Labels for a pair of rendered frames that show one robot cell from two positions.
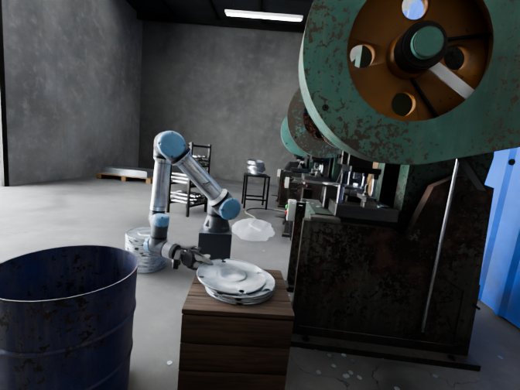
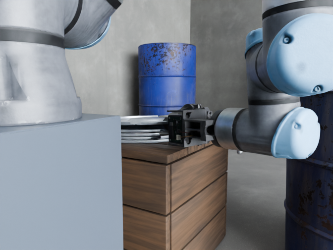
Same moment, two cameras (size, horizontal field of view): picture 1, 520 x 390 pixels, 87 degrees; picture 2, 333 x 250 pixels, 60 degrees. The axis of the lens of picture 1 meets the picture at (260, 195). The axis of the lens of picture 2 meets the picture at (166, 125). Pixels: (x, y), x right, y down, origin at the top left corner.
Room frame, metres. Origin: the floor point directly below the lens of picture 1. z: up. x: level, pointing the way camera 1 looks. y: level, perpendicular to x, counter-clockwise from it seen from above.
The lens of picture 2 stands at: (1.72, 0.59, 0.49)
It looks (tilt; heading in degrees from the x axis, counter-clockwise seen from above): 8 degrees down; 215
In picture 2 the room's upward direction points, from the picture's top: straight up
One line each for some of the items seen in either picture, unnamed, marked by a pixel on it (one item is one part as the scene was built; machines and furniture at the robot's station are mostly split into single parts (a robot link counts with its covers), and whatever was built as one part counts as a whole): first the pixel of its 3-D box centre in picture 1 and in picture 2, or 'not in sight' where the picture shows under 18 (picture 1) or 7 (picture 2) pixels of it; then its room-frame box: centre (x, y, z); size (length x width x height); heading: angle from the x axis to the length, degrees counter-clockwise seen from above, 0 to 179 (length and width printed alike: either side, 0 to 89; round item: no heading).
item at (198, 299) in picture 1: (236, 323); (142, 190); (1.08, 0.05, 0.18); 0.40 x 0.38 x 0.35; 94
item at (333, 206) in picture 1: (354, 205); not in sight; (1.52, -0.53, 0.68); 0.45 x 0.30 x 0.06; 177
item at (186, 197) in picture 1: (188, 178); not in sight; (3.69, 0.98, 0.47); 0.46 x 0.43 x 0.95; 67
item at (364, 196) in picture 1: (366, 195); not in sight; (1.35, -0.52, 0.76); 0.17 x 0.06 x 0.10; 177
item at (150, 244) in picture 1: (157, 245); (275, 130); (1.26, 0.47, 0.42); 0.11 x 0.08 x 0.09; 72
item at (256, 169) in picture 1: (255, 183); not in sight; (4.57, 0.09, 0.40); 0.45 x 0.40 x 0.79; 9
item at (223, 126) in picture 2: (170, 251); (235, 130); (1.23, 0.39, 0.41); 0.08 x 0.05 x 0.08; 162
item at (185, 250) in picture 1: (186, 254); (200, 127); (1.22, 0.31, 0.41); 0.12 x 0.09 x 0.08; 72
